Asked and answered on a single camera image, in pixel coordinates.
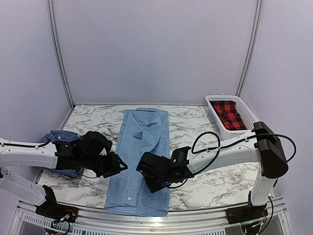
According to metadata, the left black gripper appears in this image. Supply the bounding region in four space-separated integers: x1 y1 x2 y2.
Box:
80 151 128 178

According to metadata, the light blue long sleeve shirt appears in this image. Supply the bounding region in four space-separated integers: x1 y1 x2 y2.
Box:
104 108 170 217

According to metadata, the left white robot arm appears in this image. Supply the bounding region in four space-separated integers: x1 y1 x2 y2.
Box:
0 131 128 218

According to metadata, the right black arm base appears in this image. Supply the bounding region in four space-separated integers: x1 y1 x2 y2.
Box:
226 191 268 224

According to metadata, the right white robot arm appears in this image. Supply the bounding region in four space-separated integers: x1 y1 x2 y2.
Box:
136 121 295 219

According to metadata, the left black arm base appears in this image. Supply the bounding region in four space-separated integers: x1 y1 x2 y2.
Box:
35 185 78 223

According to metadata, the folded blue checked shirt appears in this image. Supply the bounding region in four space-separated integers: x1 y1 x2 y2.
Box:
40 130 84 178

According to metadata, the red black plaid shirt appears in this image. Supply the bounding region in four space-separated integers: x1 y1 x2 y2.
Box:
210 101 247 131

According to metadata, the white plastic basket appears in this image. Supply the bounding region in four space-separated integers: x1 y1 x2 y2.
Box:
205 95 258 140

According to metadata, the front aluminium rail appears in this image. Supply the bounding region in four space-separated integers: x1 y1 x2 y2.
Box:
8 197 295 235

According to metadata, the left aluminium frame post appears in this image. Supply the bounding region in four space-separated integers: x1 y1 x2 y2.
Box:
46 0 75 109

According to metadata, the aluminium frame post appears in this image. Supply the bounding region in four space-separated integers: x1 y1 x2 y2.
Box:
235 0 263 97
46 0 75 109

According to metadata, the right aluminium frame post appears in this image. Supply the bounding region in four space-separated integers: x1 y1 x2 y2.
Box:
235 0 263 97

